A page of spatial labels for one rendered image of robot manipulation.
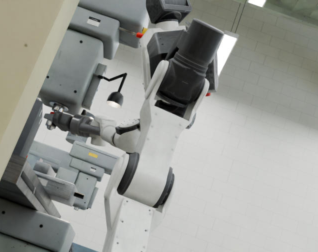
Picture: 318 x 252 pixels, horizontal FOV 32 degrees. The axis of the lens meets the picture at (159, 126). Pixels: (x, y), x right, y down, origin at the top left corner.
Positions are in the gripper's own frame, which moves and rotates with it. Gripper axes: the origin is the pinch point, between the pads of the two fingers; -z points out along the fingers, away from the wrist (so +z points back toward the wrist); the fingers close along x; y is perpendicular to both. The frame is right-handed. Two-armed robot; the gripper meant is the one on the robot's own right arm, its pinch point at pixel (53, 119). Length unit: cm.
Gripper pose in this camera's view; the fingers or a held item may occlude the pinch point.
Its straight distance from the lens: 243.4
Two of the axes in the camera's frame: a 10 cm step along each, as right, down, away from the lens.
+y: -3.1, 9.0, -3.1
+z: 9.1, 1.9, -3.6
